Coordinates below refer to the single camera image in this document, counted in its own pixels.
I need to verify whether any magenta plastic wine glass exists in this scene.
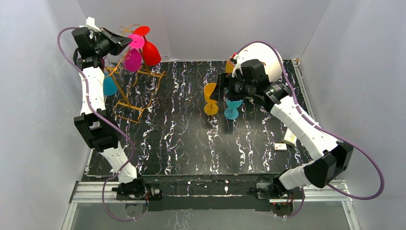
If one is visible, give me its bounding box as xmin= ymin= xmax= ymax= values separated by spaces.
xmin=124 ymin=34 xmax=145 ymax=72

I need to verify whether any light blue plastic wine glass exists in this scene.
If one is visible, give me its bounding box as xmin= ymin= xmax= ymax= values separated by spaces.
xmin=224 ymin=100 xmax=243 ymax=120

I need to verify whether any red plastic wine glass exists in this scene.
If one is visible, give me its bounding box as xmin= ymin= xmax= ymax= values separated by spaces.
xmin=133 ymin=26 xmax=161 ymax=66

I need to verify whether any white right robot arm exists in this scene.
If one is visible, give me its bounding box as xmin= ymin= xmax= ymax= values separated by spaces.
xmin=210 ymin=59 xmax=353 ymax=196

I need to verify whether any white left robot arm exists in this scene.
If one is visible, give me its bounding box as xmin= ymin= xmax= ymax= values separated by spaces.
xmin=71 ymin=27 xmax=147 ymax=197

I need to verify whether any orange plastic wine glass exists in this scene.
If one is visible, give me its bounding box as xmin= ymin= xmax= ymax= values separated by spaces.
xmin=203 ymin=83 xmax=219 ymax=115

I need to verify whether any round drawer cabinet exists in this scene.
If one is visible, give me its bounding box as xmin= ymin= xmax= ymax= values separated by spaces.
xmin=226 ymin=42 xmax=282 ymax=83

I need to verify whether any black marble table mat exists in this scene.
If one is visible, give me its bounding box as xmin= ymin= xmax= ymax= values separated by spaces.
xmin=106 ymin=61 xmax=310 ymax=176

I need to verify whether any cream rectangular box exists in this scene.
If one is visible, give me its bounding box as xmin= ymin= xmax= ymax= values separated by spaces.
xmin=282 ymin=129 xmax=297 ymax=147

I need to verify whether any small white box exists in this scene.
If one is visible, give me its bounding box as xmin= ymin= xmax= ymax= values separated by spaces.
xmin=274 ymin=143 xmax=288 ymax=151

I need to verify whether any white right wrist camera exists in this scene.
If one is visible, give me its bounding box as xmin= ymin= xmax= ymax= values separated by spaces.
xmin=230 ymin=53 xmax=246 ymax=78

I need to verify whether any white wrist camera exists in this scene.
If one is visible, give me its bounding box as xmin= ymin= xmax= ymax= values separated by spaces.
xmin=85 ymin=17 xmax=101 ymax=33
xmin=230 ymin=53 xmax=246 ymax=78

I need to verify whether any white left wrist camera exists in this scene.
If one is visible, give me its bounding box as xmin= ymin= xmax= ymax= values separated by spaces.
xmin=85 ymin=17 xmax=101 ymax=33

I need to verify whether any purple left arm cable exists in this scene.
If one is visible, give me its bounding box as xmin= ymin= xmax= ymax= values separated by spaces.
xmin=57 ymin=26 xmax=150 ymax=222

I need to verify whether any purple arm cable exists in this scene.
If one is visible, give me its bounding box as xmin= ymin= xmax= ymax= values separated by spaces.
xmin=236 ymin=41 xmax=385 ymax=219
xmin=57 ymin=26 xmax=150 ymax=222

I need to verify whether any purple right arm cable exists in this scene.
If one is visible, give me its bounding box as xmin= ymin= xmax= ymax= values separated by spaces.
xmin=236 ymin=41 xmax=385 ymax=219

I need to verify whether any gold wire wine glass rack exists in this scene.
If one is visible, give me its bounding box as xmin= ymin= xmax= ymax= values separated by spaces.
xmin=105 ymin=24 xmax=167 ymax=124

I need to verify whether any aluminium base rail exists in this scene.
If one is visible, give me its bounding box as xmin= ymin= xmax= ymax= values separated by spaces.
xmin=62 ymin=182 xmax=360 ymax=230

